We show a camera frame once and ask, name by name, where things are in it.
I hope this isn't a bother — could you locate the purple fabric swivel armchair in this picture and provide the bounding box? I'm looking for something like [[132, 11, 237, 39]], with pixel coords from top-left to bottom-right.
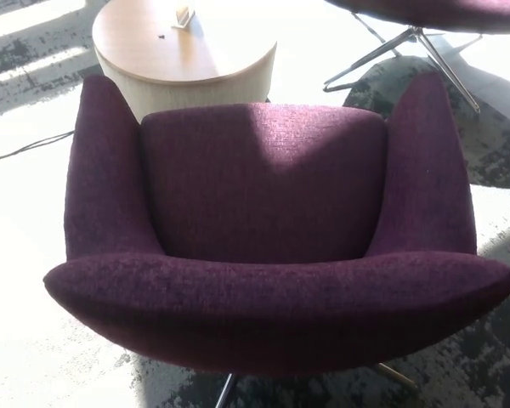
[[42, 75, 510, 378]]

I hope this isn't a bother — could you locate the round wooden side table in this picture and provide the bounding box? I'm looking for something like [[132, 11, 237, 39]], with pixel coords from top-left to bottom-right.
[[92, 0, 278, 122]]

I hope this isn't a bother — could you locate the metal armchair swivel base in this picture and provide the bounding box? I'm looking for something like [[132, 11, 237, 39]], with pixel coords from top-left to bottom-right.
[[214, 362, 418, 408]]

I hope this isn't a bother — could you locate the small clear card holder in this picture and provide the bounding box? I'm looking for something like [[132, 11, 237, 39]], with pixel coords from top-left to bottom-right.
[[171, 4, 196, 30]]

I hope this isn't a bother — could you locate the chrome spider chair base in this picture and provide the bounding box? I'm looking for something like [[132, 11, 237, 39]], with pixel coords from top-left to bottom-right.
[[322, 11, 484, 114]]

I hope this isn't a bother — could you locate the purple fabric chair seat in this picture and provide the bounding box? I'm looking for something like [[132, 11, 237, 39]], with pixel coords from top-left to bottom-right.
[[325, 0, 510, 35]]

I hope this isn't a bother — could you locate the black floor cable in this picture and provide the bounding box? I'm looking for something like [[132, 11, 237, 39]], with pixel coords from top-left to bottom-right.
[[0, 129, 76, 162]]

